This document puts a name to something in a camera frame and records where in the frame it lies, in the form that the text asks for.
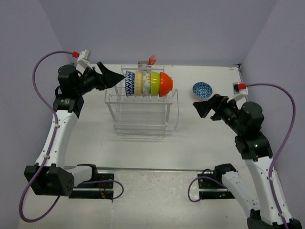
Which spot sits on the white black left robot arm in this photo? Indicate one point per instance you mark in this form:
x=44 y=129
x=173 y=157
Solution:
x=48 y=177

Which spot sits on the yellow rim patterned bowl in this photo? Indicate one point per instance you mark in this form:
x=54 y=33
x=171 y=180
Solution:
x=138 y=80

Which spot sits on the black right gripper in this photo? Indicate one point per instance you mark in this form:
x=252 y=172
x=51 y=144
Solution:
x=204 y=108

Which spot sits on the red rim zigzag bowl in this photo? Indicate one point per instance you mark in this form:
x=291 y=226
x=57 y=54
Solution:
x=129 y=83

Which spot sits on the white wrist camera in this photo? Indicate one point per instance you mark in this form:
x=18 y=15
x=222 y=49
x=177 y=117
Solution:
x=240 y=91
x=83 y=60

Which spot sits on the teal triangle pattern bowl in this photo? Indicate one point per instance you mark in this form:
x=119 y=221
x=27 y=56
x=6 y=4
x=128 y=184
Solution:
x=202 y=90

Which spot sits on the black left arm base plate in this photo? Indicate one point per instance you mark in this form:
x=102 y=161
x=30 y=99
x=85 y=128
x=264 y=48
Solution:
x=102 y=190

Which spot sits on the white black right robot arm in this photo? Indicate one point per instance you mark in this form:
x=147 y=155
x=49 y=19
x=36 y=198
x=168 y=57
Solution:
x=266 y=209

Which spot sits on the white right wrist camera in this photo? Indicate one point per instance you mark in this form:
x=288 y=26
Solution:
x=240 y=91

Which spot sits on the orange clip on grey block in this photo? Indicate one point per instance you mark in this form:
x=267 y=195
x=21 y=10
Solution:
x=150 y=61

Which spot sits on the white wire dish rack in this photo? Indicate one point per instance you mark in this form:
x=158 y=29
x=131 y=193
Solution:
x=142 y=115

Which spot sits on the lime green bowl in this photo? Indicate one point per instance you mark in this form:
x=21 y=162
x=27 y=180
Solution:
x=155 y=83

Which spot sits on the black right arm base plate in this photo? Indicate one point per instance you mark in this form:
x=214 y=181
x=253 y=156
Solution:
x=208 y=189

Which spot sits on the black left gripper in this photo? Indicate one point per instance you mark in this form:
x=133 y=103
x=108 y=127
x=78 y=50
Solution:
x=109 y=78

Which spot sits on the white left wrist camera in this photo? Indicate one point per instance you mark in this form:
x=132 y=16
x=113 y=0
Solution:
x=83 y=60

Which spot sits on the white green orange patterned bowl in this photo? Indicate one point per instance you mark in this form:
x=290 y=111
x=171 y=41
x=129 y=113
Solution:
x=146 y=84

